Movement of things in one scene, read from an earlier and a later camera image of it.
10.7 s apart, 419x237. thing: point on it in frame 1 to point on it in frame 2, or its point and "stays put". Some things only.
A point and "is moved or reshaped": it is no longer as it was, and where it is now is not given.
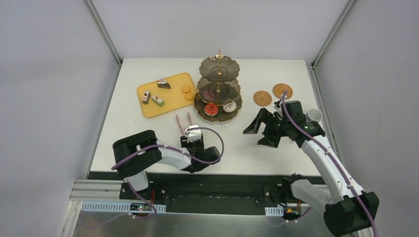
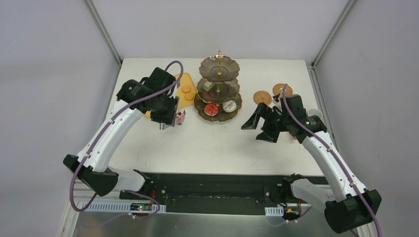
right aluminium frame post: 332,33 stays put
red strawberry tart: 211,109 stays put
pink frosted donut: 208,98 stays put
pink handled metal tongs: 180,125 to 163,126
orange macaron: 186,89 stays put
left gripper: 188,138 to 168,116
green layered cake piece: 158,100 is moved or reshaped
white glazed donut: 230,107 stays put
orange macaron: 188,96 stays put
